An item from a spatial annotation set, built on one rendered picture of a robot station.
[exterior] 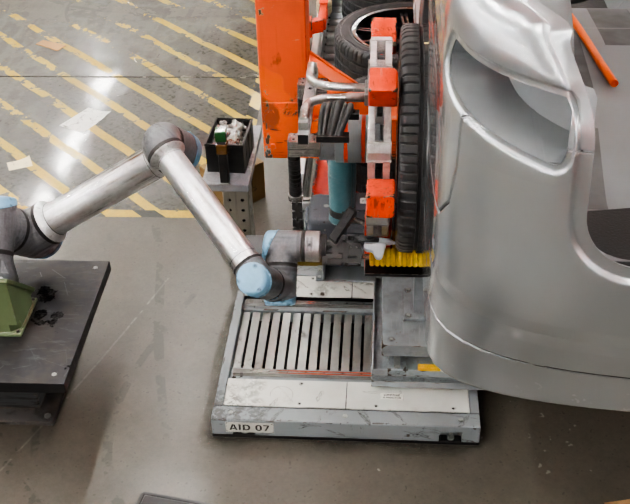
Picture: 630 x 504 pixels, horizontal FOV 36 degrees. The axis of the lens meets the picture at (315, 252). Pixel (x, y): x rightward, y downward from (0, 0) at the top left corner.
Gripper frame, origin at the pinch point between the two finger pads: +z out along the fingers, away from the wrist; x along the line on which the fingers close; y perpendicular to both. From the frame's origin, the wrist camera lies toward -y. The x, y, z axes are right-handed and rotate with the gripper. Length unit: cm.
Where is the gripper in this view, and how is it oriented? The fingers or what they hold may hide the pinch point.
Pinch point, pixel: (391, 240)
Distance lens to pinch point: 280.9
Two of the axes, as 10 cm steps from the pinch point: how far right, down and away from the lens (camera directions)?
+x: -0.6, -1.5, -9.9
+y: -0.3, 9.9, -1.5
